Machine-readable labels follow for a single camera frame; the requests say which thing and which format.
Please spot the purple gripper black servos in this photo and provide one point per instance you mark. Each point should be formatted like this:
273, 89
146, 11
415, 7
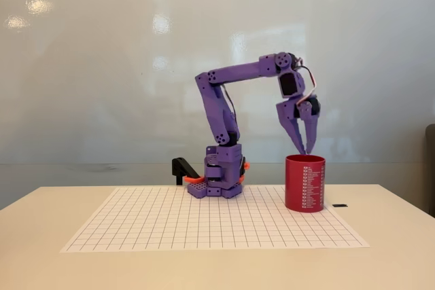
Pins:
288, 111

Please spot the purple robot arm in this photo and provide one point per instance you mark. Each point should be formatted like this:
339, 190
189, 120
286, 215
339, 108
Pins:
238, 73

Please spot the red cup with white print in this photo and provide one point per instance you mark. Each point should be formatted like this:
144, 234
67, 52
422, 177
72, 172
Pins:
299, 184

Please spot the orange clamp lever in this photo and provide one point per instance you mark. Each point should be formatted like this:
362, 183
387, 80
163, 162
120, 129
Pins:
246, 165
193, 179

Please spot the small flat black strip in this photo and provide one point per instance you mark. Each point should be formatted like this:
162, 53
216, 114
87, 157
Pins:
340, 205

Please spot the black table clamp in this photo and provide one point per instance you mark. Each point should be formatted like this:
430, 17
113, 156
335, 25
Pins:
180, 166

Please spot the white grid paper mat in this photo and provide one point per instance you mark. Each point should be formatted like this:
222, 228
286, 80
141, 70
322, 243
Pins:
153, 222

